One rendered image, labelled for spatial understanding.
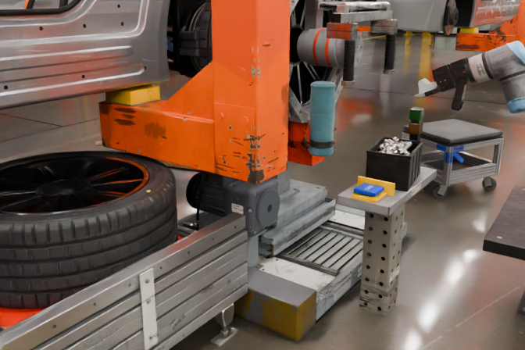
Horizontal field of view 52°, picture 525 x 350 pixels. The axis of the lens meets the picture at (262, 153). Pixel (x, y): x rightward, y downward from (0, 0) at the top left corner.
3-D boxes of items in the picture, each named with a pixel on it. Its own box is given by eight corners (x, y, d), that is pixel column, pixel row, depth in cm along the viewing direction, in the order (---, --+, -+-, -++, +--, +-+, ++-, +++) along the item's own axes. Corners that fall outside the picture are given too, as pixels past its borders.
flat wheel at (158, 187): (53, 201, 206) (46, 142, 199) (211, 223, 186) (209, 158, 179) (-109, 287, 146) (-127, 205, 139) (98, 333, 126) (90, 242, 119)
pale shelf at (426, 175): (391, 168, 198) (391, 160, 197) (436, 177, 188) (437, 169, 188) (336, 204, 164) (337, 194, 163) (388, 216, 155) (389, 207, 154)
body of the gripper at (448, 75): (434, 69, 187) (469, 55, 180) (443, 91, 188) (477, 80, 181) (429, 71, 181) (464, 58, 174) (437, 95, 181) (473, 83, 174)
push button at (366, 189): (362, 188, 167) (363, 182, 166) (383, 193, 163) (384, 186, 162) (352, 195, 161) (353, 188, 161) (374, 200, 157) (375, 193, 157)
